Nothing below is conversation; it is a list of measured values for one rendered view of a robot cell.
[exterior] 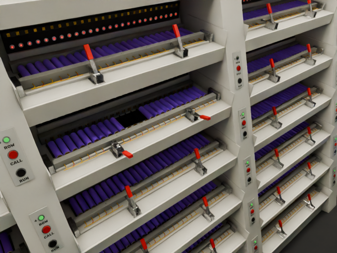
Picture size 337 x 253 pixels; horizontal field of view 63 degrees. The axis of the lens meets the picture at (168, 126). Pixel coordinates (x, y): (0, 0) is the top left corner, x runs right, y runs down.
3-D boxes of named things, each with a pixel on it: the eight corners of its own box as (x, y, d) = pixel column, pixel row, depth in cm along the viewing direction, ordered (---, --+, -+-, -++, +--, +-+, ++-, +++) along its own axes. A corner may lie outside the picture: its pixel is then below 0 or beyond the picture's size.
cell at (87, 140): (83, 133, 79) (93, 146, 75) (77, 135, 78) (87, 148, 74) (82, 128, 78) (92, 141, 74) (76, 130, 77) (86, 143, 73)
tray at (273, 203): (326, 172, 153) (337, 154, 144) (258, 232, 123) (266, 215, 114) (294, 151, 165) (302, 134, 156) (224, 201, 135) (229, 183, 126)
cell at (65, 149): (62, 141, 76) (71, 155, 72) (55, 144, 75) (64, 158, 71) (60, 136, 75) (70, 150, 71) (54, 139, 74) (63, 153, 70)
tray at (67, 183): (229, 116, 96) (234, 93, 90) (58, 202, 66) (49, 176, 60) (191, 91, 108) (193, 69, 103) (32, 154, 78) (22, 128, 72)
